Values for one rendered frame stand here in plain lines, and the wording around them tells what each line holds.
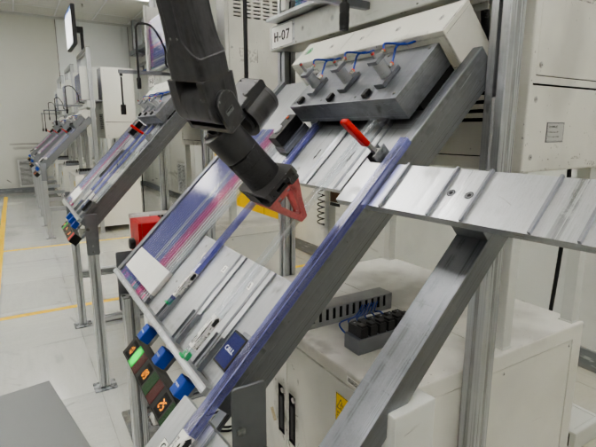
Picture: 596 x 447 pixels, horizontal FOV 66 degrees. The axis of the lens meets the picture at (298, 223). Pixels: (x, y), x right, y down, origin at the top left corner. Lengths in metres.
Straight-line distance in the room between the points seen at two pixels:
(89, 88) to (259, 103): 4.60
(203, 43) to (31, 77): 8.82
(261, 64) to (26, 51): 7.46
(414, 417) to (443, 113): 0.50
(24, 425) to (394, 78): 0.86
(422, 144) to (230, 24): 1.56
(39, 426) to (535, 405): 1.04
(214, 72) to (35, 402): 0.68
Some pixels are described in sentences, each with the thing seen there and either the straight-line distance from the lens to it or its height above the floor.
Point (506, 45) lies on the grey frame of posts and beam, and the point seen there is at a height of 1.22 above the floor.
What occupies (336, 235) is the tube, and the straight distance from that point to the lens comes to 0.54.
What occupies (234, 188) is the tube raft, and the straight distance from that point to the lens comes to 1.07.
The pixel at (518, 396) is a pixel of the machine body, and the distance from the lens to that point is 1.21.
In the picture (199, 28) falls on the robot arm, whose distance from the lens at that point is 0.61.
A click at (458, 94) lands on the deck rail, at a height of 1.14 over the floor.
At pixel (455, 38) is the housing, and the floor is 1.23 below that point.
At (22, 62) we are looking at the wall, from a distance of 9.42.
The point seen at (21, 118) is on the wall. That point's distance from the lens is 9.35.
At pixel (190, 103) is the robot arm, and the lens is 0.64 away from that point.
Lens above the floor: 1.08
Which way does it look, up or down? 11 degrees down
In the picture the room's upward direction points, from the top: straight up
